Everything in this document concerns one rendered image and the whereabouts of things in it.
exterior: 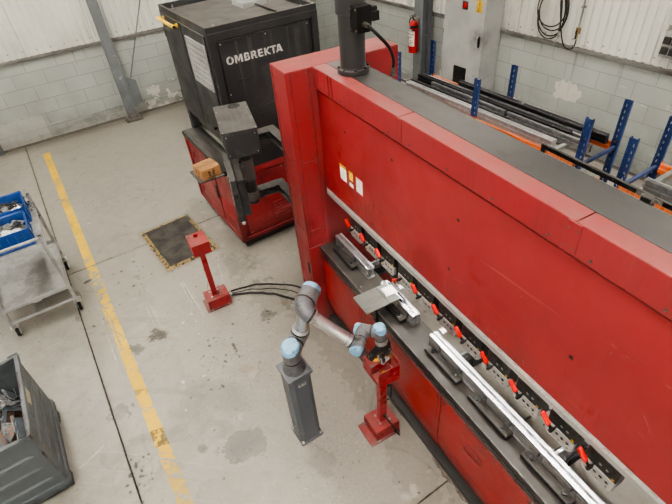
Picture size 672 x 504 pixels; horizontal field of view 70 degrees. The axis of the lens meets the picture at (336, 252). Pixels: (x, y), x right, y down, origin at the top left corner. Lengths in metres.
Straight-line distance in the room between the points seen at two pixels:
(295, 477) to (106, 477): 1.37
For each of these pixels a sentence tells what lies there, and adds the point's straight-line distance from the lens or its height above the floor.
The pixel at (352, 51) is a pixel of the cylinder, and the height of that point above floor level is 2.44.
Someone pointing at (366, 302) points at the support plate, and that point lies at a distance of 3.24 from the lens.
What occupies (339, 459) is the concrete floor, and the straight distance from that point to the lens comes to 3.73.
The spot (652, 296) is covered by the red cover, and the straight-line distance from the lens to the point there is 1.78.
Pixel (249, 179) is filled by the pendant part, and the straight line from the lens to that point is 3.99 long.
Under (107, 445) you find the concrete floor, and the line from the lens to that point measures 4.29.
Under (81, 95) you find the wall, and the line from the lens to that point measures 9.37.
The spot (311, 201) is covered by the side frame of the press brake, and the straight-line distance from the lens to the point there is 3.65.
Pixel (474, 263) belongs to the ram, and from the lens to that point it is 2.37.
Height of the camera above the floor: 3.32
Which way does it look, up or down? 39 degrees down
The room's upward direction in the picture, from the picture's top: 5 degrees counter-clockwise
